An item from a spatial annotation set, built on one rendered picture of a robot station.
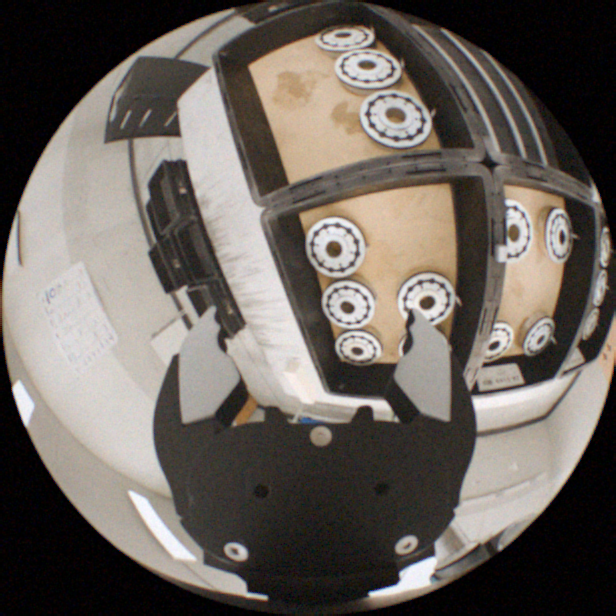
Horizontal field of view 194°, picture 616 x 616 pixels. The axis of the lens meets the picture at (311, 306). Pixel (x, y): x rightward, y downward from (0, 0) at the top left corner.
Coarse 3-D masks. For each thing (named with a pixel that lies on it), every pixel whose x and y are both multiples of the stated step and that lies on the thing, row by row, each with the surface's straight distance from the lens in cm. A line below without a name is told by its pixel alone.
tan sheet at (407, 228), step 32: (384, 192) 31; (416, 192) 32; (448, 192) 33; (384, 224) 31; (416, 224) 32; (448, 224) 33; (384, 256) 32; (416, 256) 33; (448, 256) 34; (384, 288) 35; (384, 320) 38; (448, 320) 40; (384, 352) 44
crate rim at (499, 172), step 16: (496, 176) 26; (512, 176) 27; (528, 176) 31; (544, 176) 32; (496, 192) 25; (576, 192) 40; (496, 272) 27; (592, 272) 48; (496, 288) 28; (592, 288) 50; (496, 304) 29; (496, 320) 31; (576, 336) 52; (480, 352) 34; (560, 368) 57; (528, 384) 52; (544, 384) 57
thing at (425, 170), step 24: (408, 168) 22; (432, 168) 22; (456, 168) 23; (480, 168) 25; (312, 192) 23; (336, 192) 22; (264, 216) 26; (288, 288) 28; (480, 312) 29; (480, 336) 31; (312, 360) 36
